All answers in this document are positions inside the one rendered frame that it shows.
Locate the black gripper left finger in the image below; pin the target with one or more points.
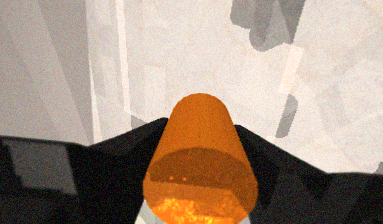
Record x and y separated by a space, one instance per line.
97 184

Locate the orange knob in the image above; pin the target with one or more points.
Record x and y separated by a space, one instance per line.
199 173

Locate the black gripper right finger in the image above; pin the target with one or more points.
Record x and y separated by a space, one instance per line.
293 191

